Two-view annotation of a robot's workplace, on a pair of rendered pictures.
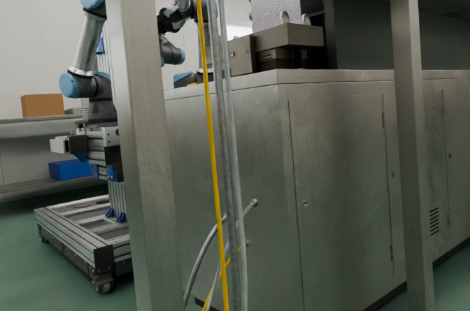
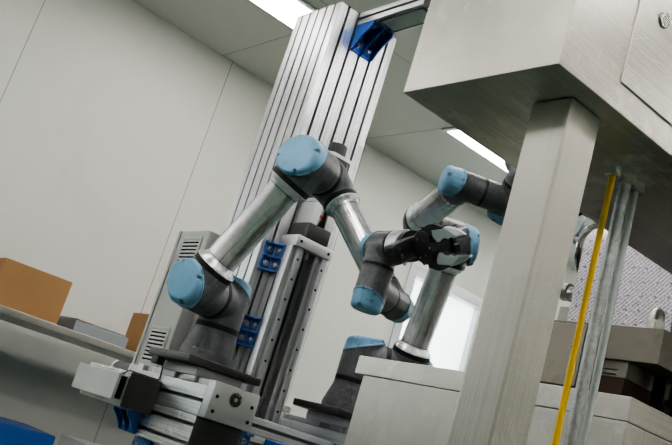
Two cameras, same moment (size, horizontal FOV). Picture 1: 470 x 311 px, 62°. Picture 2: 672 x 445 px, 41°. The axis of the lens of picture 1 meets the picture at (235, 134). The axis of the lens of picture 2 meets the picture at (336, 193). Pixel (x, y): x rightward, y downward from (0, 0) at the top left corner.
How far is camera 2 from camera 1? 0.50 m
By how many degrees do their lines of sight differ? 20
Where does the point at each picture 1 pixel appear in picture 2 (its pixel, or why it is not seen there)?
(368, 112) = not seen: outside the picture
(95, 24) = (283, 200)
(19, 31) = (49, 141)
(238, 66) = (547, 367)
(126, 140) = (476, 409)
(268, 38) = (622, 341)
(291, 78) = (647, 422)
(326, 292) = not seen: outside the picture
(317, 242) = not seen: outside the picture
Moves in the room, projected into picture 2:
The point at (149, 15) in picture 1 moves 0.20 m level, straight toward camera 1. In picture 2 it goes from (561, 256) to (657, 221)
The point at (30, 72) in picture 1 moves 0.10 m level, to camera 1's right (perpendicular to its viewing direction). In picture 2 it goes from (27, 219) to (45, 225)
